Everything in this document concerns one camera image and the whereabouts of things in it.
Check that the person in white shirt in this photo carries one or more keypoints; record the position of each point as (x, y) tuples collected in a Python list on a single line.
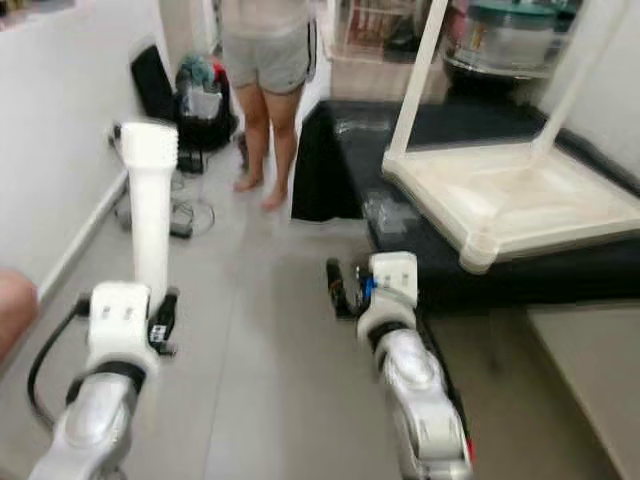
[(270, 60)]

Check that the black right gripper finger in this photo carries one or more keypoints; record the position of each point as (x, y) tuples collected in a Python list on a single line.
[(337, 288)]

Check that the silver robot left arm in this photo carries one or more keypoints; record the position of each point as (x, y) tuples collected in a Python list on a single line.
[(90, 430)]

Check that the white plastic table top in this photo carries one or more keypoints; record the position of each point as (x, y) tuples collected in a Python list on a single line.
[(510, 200)]

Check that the black open bag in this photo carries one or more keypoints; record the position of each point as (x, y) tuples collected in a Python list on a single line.
[(155, 85)]

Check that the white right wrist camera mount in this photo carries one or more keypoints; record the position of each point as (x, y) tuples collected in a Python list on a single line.
[(390, 290)]

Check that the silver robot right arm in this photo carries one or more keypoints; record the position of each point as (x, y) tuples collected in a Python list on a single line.
[(420, 400)]

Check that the green plastic tray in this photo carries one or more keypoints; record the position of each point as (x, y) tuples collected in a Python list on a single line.
[(510, 10)]

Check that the white plastic table leg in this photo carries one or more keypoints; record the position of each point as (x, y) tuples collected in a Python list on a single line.
[(580, 75), (150, 200), (420, 75)]

